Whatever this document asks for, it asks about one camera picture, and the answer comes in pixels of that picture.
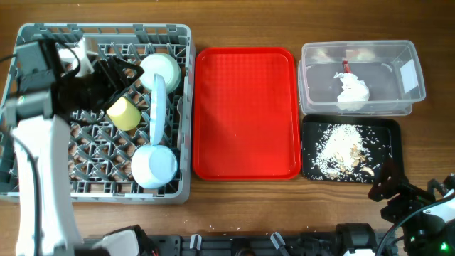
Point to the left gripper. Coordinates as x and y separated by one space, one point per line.
115 77

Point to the light green saucer bowl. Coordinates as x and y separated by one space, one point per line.
153 166

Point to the clear plastic bin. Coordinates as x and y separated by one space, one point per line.
390 69

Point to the rice food waste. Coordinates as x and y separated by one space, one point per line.
341 156

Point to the light blue plate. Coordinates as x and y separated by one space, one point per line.
157 109

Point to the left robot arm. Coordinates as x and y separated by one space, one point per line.
47 223

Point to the red plastic tray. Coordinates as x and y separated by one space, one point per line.
246 115

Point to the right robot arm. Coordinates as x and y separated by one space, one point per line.
422 219

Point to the white plastic fork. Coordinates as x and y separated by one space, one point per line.
180 125

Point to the red snack wrapper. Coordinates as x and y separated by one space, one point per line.
346 66

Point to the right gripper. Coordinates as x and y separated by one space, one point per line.
412 197

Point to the white napkin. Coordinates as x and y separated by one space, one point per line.
354 92

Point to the yellow plastic cup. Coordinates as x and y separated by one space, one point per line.
124 115

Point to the black tray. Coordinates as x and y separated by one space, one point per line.
381 136

